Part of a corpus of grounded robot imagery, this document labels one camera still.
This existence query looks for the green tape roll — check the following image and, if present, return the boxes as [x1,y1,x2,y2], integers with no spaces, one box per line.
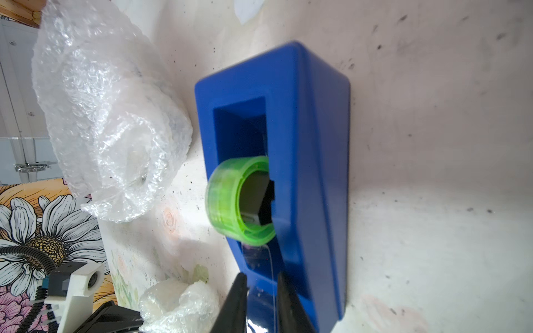
[205,156,276,246]

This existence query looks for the blue tape dispenser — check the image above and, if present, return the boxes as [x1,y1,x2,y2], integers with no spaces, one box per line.
[195,42,351,332]

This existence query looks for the clear bubble wrap sheet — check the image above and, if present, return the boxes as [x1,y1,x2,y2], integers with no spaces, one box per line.
[139,279,220,332]
[32,1,193,223]

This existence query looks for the silver aluminium case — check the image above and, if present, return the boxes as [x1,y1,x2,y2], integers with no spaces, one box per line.
[1,19,62,185]

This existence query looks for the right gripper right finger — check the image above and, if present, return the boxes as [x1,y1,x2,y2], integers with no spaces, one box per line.
[276,272,315,333]

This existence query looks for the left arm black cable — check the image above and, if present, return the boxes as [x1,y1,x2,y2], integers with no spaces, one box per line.
[0,244,57,333]

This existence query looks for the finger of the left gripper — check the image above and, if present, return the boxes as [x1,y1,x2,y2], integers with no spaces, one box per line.
[74,301,144,333]

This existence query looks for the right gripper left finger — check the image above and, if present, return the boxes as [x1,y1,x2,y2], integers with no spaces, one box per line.
[210,273,248,333]

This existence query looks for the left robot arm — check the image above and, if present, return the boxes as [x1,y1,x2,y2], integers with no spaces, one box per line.
[42,262,144,333]

